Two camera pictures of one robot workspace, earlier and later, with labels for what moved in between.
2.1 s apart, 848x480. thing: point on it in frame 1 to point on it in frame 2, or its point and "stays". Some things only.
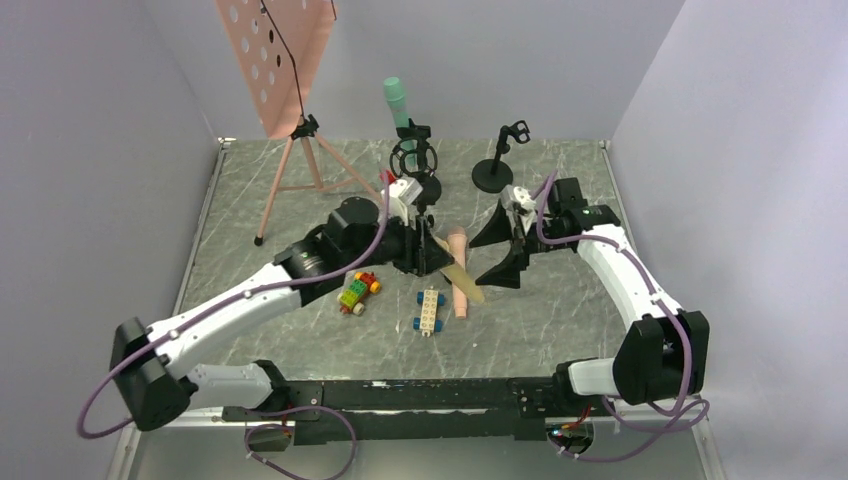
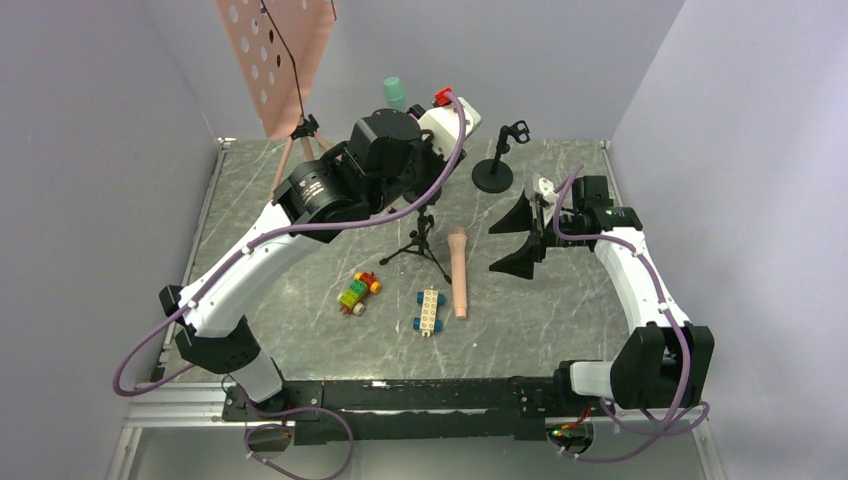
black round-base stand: (494, 175) stays
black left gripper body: (419, 245) to (424, 178)
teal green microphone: (394, 93) stays
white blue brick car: (430, 300) stays
